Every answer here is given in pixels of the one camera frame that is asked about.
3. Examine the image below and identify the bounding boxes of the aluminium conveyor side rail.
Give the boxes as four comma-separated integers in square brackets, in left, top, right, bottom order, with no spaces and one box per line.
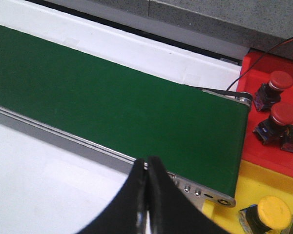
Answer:
[0,106,236,207]

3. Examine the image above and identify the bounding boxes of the green conveyor belt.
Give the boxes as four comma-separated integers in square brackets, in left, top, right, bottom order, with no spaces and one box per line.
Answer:
[0,26,249,196]

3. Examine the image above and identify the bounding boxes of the yellow plastic tray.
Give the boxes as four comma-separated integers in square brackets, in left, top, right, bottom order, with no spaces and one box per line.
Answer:
[202,160,293,234]

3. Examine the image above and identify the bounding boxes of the red plastic tray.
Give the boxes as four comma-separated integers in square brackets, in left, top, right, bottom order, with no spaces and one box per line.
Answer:
[237,54,293,178]

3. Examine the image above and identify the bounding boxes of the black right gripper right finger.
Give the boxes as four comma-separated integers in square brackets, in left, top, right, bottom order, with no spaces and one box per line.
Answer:
[146,156,228,234]

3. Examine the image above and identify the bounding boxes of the red and black wire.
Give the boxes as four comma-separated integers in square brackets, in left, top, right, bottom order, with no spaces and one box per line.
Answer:
[226,34,293,91]

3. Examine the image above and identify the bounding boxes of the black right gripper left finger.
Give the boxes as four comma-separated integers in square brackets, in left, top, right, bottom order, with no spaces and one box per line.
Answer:
[79,159,147,234]

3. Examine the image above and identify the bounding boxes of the grey stone-look back shelf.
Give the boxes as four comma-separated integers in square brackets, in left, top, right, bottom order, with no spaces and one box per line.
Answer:
[45,0,293,59]

